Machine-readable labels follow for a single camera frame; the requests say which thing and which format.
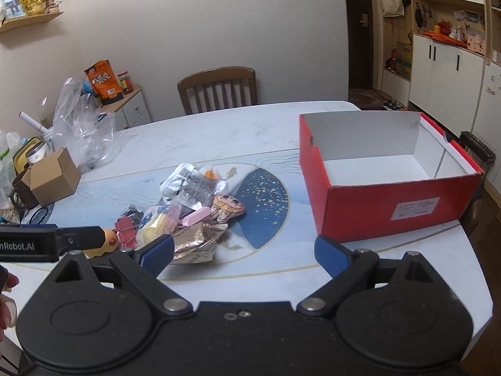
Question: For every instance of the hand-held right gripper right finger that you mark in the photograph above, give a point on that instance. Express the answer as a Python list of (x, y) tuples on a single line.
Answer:
[(328, 254)]

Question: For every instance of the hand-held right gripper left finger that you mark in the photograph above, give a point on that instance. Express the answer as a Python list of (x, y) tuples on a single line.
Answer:
[(156, 254)]

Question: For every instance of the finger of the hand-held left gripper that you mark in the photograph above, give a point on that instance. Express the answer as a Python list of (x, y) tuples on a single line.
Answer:
[(47, 244)]

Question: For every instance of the blueberry bread packet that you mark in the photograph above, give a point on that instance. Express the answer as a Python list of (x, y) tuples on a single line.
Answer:
[(154, 223)]

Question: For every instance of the gold foil wrapper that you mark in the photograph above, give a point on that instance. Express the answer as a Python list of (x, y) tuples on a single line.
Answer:
[(191, 243)]

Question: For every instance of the black clear packet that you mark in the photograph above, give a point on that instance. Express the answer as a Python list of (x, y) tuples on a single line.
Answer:
[(133, 214)]

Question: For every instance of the orange yellow toy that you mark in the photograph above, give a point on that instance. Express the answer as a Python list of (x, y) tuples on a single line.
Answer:
[(105, 243)]

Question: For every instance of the pink eraser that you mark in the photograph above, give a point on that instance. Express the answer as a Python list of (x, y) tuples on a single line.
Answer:
[(197, 216)]

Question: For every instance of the red cardboard box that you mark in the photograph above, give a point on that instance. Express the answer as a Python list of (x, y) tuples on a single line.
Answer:
[(372, 211)]

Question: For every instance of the silver foil packet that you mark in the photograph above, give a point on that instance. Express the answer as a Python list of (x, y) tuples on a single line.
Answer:
[(191, 188)]

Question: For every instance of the white marble desktop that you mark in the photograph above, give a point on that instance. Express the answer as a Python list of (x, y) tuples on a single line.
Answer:
[(235, 145)]

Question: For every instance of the person's left hand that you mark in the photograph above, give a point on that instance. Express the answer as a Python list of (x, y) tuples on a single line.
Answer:
[(11, 282)]

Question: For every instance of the red pink small packet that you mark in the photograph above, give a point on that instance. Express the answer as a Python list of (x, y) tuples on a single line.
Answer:
[(125, 229)]

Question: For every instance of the brown mug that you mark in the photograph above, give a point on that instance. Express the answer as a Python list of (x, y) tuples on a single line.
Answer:
[(21, 194)]

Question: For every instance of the small brown cardboard box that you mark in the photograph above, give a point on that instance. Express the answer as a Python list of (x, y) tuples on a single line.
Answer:
[(54, 180)]

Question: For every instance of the white cup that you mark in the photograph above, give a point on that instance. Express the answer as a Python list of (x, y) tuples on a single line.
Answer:
[(37, 153)]

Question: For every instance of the clear plastic bag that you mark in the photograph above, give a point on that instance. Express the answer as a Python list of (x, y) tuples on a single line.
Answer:
[(78, 125)]

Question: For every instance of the white paper roll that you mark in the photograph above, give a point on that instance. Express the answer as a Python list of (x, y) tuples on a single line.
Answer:
[(31, 120)]

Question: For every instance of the white side cabinet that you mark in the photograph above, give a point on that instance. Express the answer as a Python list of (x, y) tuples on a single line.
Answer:
[(133, 109)]

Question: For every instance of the black white sneaker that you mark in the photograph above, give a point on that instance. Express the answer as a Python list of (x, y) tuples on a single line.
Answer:
[(393, 105)]

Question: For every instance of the orange snack box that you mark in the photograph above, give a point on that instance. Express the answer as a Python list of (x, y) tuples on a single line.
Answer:
[(105, 82)]

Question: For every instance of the red lidded jar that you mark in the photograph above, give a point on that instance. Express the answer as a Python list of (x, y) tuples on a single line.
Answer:
[(125, 83)]

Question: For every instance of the black metal rack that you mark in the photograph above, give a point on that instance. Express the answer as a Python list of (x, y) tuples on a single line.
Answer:
[(475, 147)]

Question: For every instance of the brown wooden chair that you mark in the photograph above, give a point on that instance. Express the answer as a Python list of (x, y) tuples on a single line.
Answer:
[(219, 74)]

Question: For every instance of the red figurine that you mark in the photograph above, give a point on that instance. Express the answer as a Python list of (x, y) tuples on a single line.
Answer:
[(391, 58)]

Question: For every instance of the dark wooden door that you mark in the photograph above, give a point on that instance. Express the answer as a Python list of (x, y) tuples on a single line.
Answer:
[(356, 47)]

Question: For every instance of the white stickered cabinet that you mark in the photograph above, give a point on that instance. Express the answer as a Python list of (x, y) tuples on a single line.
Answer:
[(489, 98)]

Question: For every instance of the red teapot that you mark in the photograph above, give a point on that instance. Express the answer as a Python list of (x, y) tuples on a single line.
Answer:
[(444, 26)]

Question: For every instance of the beige tote bag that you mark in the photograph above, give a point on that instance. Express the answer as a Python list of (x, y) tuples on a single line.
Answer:
[(391, 6)]

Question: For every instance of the pink toy house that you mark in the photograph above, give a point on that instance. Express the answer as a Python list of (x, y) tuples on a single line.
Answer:
[(475, 41)]

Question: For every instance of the white wall cabinet unit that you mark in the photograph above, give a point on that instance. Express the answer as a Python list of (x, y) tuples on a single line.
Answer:
[(442, 78)]

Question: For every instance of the wooden wall shelf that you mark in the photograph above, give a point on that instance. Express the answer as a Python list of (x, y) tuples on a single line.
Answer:
[(35, 21)]

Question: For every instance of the small photo frame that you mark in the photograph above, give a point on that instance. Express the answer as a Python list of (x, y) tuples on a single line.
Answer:
[(11, 7)]

